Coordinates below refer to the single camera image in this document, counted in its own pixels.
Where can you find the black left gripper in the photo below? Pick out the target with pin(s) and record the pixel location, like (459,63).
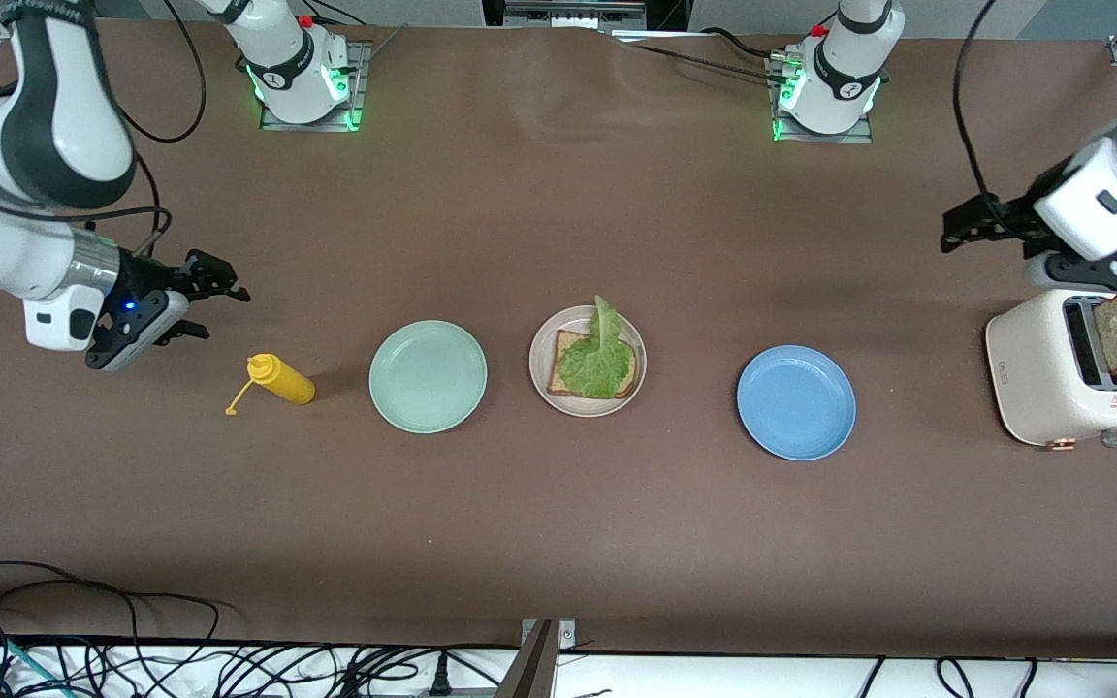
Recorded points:
(1010,217)

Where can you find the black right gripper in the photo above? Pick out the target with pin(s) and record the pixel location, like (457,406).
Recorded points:
(153,281)

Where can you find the yellow mustard squeeze bottle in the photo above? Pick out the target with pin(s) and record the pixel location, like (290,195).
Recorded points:
(287,383)

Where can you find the green lettuce leaf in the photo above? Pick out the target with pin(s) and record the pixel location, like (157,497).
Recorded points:
(597,373)

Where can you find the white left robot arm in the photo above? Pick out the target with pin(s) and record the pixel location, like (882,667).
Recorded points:
(845,68)

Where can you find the mint green plate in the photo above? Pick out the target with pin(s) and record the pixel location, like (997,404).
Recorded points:
(428,378)

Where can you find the blue plate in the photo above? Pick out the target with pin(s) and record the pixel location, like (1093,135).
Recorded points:
(796,402)

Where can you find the beige plate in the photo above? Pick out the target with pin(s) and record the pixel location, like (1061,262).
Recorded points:
(588,408)

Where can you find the cream white toaster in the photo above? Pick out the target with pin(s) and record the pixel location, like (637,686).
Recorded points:
(1034,378)

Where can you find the black metal equipment box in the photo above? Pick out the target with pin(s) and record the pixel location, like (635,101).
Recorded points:
(568,15)

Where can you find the white shelf board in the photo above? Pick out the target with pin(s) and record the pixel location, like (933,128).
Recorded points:
(714,679)

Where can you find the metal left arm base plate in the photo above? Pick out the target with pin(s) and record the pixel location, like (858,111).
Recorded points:
(815,138)

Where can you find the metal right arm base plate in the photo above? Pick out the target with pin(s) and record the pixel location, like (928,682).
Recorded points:
(360,68)

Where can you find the grey metal bracket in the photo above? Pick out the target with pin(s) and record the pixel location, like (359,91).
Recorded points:
(534,669)

